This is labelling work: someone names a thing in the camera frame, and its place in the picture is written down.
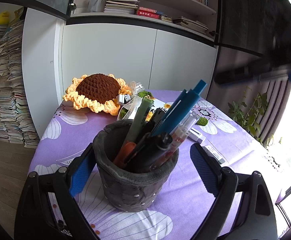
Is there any white eraser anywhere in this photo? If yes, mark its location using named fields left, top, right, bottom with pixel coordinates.
left=203, top=145, right=225, bottom=164

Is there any grey felt pen holder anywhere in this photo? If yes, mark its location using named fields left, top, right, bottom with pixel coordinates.
left=92, top=120, right=178, bottom=212

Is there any orange utility knife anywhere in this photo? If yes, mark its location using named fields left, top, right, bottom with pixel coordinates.
left=114, top=142, right=136, bottom=168

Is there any white correction tape dispenser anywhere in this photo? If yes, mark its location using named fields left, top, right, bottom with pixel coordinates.
left=188, top=128, right=206, bottom=144

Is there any red gel pen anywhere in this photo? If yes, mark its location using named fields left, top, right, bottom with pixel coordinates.
left=158, top=140, right=182, bottom=167

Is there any blue gel pen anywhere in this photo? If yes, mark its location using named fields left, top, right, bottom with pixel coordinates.
left=151, top=80, right=207, bottom=136

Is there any black marker pen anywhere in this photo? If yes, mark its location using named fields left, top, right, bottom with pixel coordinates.
left=124, top=132, right=174, bottom=173

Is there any green gel pen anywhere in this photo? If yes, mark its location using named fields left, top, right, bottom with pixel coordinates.
left=124, top=96, right=154, bottom=144

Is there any grey striped curtain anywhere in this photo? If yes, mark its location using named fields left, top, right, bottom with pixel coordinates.
left=207, top=47, right=291, bottom=146

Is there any dark cabinet door right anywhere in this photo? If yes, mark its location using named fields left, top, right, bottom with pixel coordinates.
left=216, top=0, right=282, bottom=56

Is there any green potted plant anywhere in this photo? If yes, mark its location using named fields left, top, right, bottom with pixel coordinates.
left=227, top=86, right=272, bottom=148

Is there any purple floral tablecloth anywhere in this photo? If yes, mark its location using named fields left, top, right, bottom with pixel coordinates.
left=27, top=90, right=279, bottom=239

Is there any tall stack of magazines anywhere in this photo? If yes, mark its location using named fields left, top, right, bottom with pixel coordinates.
left=0, top=21, right=39, bottom=148

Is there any crochet sunflower with green stem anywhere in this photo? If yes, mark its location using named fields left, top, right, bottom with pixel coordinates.
left=62, top=73, right=209, bottom=127

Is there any white bookcase with shelves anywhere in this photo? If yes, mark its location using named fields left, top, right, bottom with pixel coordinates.
left=22, top=9, right=216, bottom=136

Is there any white printed ribbon bow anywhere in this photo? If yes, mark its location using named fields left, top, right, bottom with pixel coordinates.
left=117, top=81, right=146, bottom=121

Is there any red books stack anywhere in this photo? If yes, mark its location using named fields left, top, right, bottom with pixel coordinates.
left=136, top=7, right=164, bottom=19

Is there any yellow plush toy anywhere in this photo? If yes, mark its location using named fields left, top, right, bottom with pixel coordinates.
left=0, top=11, right=10, bottom=25

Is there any clear pen cup on shelf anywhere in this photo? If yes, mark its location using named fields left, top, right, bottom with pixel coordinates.
left=88, top=0, right=103, bottom=12

